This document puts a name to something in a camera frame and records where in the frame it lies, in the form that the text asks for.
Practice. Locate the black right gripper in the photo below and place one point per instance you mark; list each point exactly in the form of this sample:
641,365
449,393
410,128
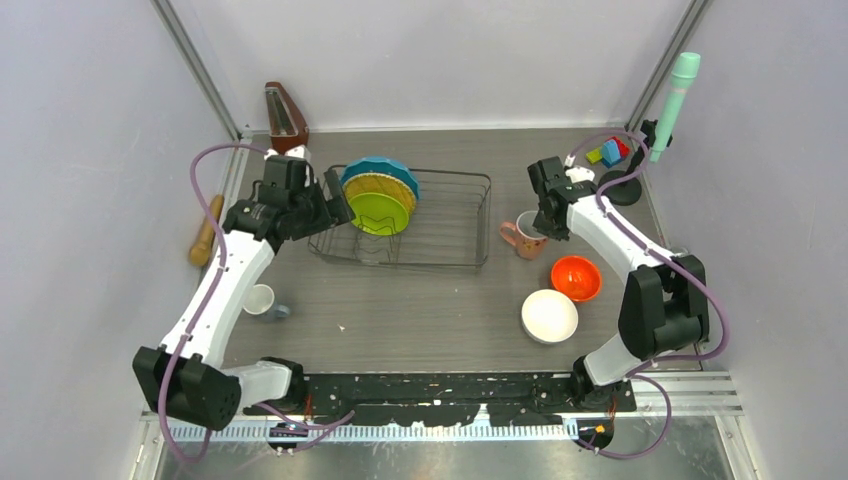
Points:
551,232

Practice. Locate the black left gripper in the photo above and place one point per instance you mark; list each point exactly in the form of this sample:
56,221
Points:
326,220

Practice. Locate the pink mug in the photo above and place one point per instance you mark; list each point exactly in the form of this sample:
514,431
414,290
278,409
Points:
521,234

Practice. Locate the lime green plate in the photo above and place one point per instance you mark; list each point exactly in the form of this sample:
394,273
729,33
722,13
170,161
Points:
378,214

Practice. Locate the yellow woven pattern plate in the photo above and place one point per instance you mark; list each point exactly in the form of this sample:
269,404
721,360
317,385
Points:
383,184

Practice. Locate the blue polka dot plate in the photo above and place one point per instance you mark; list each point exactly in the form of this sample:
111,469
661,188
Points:
382,165

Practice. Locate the orange bowl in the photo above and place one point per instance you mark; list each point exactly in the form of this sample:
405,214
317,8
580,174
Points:
576,277

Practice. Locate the white bowl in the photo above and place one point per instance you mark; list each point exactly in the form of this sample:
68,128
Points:
549,316

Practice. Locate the black wire dish rack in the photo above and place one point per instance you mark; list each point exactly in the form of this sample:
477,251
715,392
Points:
448,230

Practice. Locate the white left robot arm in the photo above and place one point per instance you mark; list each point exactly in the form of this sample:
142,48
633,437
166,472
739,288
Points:
183,376

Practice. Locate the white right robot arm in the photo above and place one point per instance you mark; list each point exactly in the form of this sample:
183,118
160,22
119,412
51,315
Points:
664,308

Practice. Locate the black microphone stand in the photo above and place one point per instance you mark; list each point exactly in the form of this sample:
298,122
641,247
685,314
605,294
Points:
628,192

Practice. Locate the colourful toy blocks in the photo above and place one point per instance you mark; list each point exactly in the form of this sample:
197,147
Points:
612,152

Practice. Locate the brown metronome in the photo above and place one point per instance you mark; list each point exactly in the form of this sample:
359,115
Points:
287,125

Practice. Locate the grey blue mug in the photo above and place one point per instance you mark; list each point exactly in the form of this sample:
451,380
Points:
261,304

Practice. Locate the wooden rolling pin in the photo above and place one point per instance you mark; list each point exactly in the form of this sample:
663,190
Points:
201,250

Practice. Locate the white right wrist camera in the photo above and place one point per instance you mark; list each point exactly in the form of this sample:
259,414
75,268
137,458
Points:
577,173

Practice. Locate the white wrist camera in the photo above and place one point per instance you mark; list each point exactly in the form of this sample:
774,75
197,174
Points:
300,153
577,173

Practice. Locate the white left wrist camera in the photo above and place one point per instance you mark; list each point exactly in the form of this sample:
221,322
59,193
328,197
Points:
300,153

